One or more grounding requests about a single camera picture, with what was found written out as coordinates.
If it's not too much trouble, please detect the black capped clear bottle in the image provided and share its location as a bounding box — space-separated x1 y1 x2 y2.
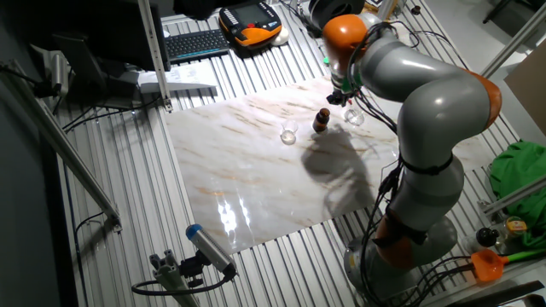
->
462 227 500 255

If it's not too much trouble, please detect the orange black teach pendant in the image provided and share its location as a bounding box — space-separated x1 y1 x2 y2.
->
218 1 283 48

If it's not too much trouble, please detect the black computer keyboard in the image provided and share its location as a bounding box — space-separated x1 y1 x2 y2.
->
164 28 230 64

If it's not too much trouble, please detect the silver cylinder device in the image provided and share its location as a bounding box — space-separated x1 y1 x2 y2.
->
49 51 70 97

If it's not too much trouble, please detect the green cloth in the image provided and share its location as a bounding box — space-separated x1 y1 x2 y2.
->
489 140 546 248

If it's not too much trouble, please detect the grey camera mount profile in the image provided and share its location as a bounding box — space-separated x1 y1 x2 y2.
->
148 249 200 307

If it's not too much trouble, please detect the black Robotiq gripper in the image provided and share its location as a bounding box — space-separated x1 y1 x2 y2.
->
327 88 353 107

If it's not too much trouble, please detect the silver camera with blue cap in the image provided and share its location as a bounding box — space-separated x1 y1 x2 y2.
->
185 223 238 276

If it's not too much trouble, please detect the black round spool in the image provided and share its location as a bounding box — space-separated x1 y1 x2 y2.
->
307 0 367 38

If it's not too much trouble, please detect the aluminium frame bar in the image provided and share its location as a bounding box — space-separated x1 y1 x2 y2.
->
477 177 546 217
481 2 546 78

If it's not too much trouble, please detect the green tool handle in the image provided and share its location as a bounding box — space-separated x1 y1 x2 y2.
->
505 248 546 264

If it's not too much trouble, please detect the white paper sheet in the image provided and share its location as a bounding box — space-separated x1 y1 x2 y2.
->
136 63 218 94

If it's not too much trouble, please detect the tall clear glass beaker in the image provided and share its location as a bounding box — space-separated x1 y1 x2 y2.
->
343 104 366 127

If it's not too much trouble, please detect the yellow lidded small jar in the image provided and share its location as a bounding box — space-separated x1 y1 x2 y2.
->
504 216 529 238

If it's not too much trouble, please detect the aluminium profile beside monitor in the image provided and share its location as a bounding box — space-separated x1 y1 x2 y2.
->
136 0 174 113

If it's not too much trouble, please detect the white marble pattern mat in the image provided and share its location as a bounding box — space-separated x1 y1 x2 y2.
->
165 76 496 255

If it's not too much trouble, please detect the brown glass bottle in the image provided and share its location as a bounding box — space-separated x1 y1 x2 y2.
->
311 107 332 135

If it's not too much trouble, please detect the short clear glass beaker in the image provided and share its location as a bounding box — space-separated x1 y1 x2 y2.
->
280 119 299 145

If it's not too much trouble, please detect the black camera cable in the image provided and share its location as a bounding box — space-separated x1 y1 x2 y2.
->
131 272 234 297

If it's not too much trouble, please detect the brown cardboard sheet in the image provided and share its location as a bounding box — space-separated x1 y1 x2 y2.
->
504 50 546 137

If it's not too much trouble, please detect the black computer monitor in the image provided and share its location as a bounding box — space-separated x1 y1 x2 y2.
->
25 0 171 72

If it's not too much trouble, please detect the orange plastic funnel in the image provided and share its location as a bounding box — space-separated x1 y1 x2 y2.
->
471 249 509 282

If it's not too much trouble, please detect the long diagonal aluminium bar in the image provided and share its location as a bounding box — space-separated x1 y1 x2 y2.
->
6 59 124 234

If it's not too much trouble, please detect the white rounded mouse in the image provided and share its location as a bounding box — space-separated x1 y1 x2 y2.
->
270 27 290 47

